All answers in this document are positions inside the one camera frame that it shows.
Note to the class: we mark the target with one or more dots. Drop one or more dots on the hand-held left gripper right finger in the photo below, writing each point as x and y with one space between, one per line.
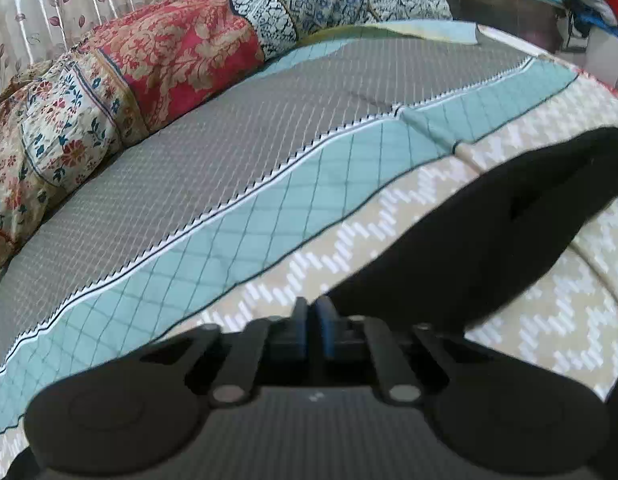
329 327

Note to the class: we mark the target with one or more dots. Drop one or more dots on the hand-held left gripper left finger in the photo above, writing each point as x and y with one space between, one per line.
300 327

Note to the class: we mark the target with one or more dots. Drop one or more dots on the black pants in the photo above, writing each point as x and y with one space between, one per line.
489 230

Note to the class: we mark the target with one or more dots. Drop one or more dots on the patterned teal beige bedspread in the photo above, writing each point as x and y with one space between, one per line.
249 200

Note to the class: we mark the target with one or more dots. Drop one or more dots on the floral patchwork quilt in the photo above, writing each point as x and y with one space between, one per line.
154 65

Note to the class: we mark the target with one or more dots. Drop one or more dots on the leaf print curtain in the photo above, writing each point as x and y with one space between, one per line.
44 5

